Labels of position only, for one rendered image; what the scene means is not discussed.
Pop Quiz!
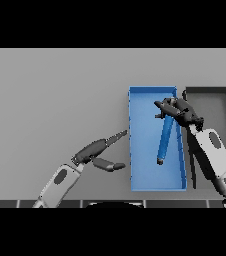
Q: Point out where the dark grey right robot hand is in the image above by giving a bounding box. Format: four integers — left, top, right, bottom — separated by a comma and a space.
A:
153, 97, 205, 132

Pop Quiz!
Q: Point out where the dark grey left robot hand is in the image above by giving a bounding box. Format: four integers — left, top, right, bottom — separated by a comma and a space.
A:
71, 129, 129, 173

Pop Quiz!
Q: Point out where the blue pipe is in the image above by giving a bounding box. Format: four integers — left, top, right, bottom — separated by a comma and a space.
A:
156, 115, 175, 166

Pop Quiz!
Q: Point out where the dark grey bin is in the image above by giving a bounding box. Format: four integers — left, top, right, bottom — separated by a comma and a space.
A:
182, 86, 226, 190

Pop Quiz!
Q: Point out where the blue bin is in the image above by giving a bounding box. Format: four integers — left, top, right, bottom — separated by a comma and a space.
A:
128, 85, 188, 192

